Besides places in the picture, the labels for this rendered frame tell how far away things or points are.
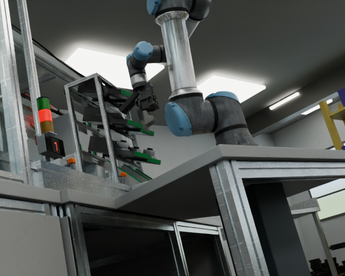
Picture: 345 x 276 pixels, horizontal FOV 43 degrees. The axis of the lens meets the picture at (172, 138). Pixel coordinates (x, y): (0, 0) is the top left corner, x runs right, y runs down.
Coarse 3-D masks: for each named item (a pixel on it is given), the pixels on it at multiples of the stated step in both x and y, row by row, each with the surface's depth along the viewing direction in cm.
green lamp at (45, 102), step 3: (39, 99) 175; (42, 99) 175; (45, 99) 175; (48, 99) 177; (39, 102) 174; (42, 102) 174; (45, 102) 175; (48, 102) 176; (39, 105) 174; (42, 105) 174; (45, 105) 174; (48, 105) 175; (39, 108) 174; (42, 108) 173; (45, 108) 174; (48, 108) 175
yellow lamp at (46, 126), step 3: (45, 120) 172; (48, 120) 172; (42, 123) 172; (45, 123) 172; (48, 123) 172; (51, 123) 173; (42, 126) 171; (45, 126) 171; (48, 126) 171; (51, 126) 172; (42, 129) 171; (45, 129) 171; (48, 129) 171; (51, 129) 172; (42, 132) 171; (45, 132) 170
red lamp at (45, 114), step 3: (39, 111) 174; (42, 111) 173; (45, 111) 173; (48, 111) 174; (39, 114) 173; (42, 114) 173; (45, 114) 173; (48, 114) 173; (39, 117) 173; (42, 117) 172; (45, 117) 172; (48, 117) 173; (51, 117) 175; (39, 120) 173; (42, 120) 172; (51, 120) 174
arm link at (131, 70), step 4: (128, 56) 193; (128, 60) 192; (128, 64) 192; (128, 68) 193; (132, 68) 190; (136, 68) 189; (144, 68) 192; (132, 72) 190; (136, 72) 189; (140, 72) 190; (144, 72) 191
